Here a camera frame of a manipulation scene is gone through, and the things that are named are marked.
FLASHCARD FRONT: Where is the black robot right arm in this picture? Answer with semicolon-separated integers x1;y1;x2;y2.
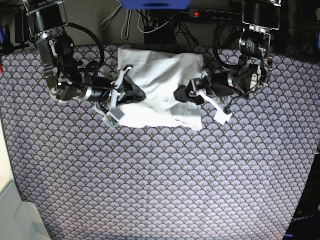
23;0;146;105

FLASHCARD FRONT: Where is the black power strip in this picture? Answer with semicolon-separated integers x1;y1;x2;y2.
188;9;242;21

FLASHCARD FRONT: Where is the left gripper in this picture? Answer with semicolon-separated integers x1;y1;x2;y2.
174;71;234;105

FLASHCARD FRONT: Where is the patterned fan-print tablecloth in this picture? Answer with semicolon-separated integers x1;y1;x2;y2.
0;50;320;240

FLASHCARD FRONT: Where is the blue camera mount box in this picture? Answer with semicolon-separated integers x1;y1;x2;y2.
120;0;191;10

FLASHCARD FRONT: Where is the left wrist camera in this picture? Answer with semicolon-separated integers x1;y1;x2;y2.
213;110;233;125

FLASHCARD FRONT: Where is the grey looped cable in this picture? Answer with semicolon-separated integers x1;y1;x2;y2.
100;4;133;40

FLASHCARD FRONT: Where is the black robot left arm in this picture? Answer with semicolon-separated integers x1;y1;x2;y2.
174;0;282;105

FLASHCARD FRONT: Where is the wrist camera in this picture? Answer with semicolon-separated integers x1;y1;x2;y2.
103;108;125;128
213;110;233;125

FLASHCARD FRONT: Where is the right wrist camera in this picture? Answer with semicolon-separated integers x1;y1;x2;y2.
103;108;125;128

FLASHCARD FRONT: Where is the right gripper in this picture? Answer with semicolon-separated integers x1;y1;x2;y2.
83;76;146;104

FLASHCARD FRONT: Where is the black box under table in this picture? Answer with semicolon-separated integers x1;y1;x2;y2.
144;24;177;45

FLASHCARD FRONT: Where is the white T-shirt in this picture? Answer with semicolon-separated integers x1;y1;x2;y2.
115;48;205;131

